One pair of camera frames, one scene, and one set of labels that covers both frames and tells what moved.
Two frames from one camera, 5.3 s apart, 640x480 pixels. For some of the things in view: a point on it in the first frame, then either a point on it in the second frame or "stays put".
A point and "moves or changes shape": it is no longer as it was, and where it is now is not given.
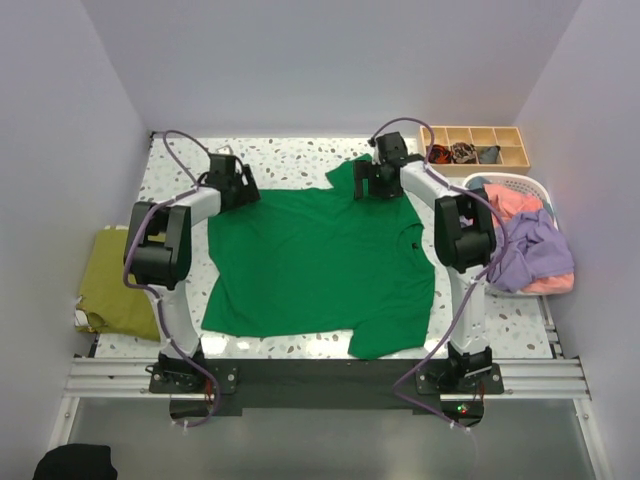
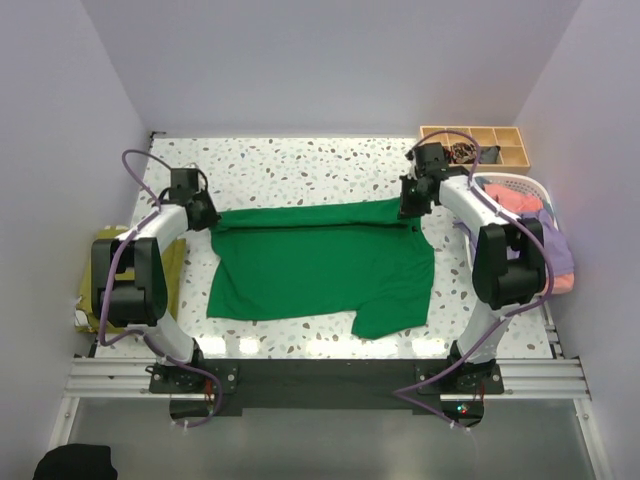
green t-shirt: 322,263 moves or changes shape
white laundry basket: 526,187 stays put
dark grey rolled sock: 489,155 stays put
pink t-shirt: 510,205 stays put
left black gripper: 248,192 → 212,217
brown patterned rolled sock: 463,153 stays put
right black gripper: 364,169 → 407,210
